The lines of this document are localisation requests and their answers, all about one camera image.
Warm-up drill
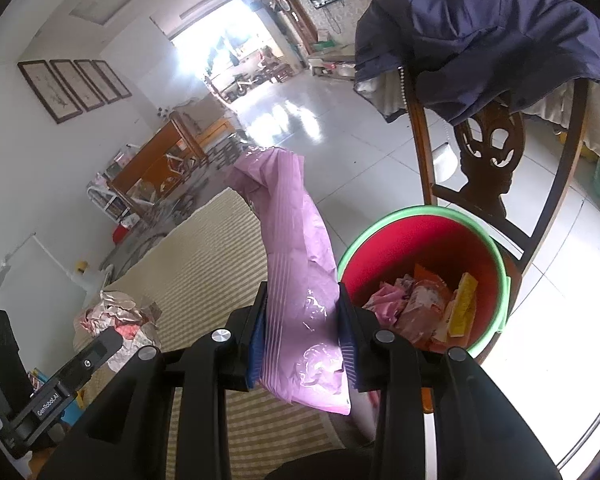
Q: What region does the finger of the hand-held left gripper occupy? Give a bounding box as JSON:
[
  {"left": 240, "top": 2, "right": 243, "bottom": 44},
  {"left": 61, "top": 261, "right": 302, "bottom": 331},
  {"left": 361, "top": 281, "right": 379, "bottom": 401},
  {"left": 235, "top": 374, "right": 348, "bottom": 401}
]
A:
[{"left": 47, "top": 327, "right": 126, "bottom": 396}]

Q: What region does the large framed wall picture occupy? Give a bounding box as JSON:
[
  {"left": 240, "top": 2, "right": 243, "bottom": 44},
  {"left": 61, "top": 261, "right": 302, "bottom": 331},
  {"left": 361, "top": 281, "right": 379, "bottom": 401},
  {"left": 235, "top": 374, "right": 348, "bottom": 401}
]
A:
[{"left": 17, "top": 60, "right": 83, "bottom": 125}]

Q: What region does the white balance bike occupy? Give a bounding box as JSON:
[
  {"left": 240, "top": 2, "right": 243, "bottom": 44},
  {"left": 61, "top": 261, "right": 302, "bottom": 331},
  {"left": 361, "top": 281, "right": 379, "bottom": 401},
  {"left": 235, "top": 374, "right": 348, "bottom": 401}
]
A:
[{"left": 230, "top": 75, "right": 261, "bottom": 98}]

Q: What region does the white shelf rack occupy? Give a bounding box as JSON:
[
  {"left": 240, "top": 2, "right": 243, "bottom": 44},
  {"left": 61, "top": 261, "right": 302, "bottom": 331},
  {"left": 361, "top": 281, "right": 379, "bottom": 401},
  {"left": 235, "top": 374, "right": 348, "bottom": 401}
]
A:
[{"left": 86, "top": 180, "right": 141, "bottom": 223}]

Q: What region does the red bucket with green rim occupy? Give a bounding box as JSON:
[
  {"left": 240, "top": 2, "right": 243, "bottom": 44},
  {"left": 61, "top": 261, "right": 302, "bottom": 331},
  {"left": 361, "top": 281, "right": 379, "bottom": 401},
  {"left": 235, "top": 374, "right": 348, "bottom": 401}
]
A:
[{"left": 336, "top": 205, "right": 512, "bottom": 356}]

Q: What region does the wooden television cabinet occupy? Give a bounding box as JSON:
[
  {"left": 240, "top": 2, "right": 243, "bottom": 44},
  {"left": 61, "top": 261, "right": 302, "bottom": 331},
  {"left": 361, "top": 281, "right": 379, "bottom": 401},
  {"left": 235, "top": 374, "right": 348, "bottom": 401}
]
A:
[{"left": 307, "top": 42, "right": 358, "bottom": 81}]

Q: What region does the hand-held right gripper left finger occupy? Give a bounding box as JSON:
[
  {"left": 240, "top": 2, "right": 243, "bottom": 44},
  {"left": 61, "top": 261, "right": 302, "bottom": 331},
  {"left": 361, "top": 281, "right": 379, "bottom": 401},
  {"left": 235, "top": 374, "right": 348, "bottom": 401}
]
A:
[{"left": 37, "top": 282, "right": 270, "bottom": 480}]

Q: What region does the white hanging pouch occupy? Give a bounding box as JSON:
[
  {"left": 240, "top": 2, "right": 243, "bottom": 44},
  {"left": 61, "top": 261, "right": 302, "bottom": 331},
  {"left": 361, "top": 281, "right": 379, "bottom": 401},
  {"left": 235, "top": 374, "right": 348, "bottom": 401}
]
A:
[{"left": 432, "top": 142, "right": 456, "bottom": 183}]

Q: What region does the orange wrapper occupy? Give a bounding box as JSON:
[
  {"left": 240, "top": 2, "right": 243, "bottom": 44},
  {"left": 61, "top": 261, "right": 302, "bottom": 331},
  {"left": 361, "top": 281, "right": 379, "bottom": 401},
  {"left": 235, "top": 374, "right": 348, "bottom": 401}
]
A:
[{"left": 414, "top": 264, "right": 447, "bottom": 287}]

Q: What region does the grey patterned table cover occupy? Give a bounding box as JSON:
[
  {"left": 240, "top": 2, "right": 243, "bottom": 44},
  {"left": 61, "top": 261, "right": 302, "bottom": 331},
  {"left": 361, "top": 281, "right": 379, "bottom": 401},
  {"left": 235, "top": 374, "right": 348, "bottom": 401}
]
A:
[{"left": 105, "top": 132, "right": 251, "bottom": 271}]

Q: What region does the yellow striped tablecloth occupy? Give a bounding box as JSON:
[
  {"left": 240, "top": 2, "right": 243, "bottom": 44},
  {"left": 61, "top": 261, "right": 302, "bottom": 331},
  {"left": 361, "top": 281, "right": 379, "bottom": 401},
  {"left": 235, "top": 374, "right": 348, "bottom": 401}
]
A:
[{"left": 72, "top": 187, "right": 346, "bottom": 461}]

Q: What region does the brown red paper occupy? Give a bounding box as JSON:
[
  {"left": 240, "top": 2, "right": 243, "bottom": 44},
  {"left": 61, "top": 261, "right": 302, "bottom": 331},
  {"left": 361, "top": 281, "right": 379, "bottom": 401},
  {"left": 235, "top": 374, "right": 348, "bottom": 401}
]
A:
[{"left": 75, "top": 289, "right": 162, "bottom": 373}]

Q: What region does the white desk lamp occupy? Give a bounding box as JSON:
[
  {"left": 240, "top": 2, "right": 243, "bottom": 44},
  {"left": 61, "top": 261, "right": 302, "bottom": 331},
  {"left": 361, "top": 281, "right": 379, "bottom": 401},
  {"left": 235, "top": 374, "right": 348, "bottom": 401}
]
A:
[{"left": 0, "top": 232, "right": 116, "bottom": 306}]

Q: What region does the white bead string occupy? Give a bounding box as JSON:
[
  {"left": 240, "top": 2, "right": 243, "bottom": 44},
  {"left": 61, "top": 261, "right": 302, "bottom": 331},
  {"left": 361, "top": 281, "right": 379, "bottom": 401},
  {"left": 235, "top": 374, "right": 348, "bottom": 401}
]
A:
[{"left": 399, "top": 66, "right": 412, "bottom": 111}]

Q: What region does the plain pink plastic bag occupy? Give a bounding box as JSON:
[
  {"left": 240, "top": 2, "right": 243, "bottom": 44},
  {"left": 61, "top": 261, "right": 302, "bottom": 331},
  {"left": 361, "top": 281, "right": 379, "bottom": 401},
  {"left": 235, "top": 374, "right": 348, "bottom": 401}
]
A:
[{"left": 225, "top": 146, "right": 353, "bottom": 416}]

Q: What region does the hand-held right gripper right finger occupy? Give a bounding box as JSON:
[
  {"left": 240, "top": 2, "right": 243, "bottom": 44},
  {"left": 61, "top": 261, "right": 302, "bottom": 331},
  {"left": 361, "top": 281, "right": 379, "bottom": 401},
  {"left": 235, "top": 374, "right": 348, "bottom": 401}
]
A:
[{"left": 336, "top": 284, "right": 563, "bottom": 480}]

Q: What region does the wooden dining chair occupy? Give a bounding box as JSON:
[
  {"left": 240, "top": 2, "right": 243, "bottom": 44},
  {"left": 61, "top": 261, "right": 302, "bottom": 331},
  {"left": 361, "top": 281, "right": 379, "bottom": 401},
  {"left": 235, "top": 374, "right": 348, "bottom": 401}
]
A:
[{"left": 107, "top": 110, "right": 208, "bottom": 206}]

